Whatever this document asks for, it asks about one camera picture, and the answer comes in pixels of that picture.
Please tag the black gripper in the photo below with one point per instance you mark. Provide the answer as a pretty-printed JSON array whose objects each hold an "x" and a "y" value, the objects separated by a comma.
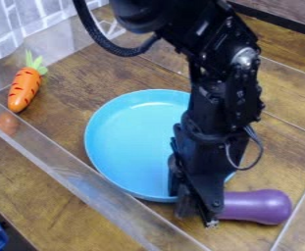
[{"x": 205, "y": 158}]

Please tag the purple toy eggplant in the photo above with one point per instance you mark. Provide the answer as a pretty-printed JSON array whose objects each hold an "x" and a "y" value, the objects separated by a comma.
[{"x": 266, "y": 206}]

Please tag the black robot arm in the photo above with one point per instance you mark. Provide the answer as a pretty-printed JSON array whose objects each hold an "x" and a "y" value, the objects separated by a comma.
[{"x": 205, "y": 31}]

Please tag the blue round tray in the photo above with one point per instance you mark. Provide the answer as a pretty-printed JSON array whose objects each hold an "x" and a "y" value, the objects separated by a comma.
[{"x": 128, "y": 140}]

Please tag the orange toy carrot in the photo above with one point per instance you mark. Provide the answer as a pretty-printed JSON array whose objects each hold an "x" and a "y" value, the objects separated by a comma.
[{"x": 26, "y": 83}]

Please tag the white checkered curtain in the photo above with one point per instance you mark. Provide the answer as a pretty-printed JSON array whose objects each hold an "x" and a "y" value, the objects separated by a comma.
[{"x": 26, "y": 17}]

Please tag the clear acrylic barrier wall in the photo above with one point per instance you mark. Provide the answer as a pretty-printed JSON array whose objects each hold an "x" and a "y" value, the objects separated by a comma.
[{"x": 63, "y": 206}]

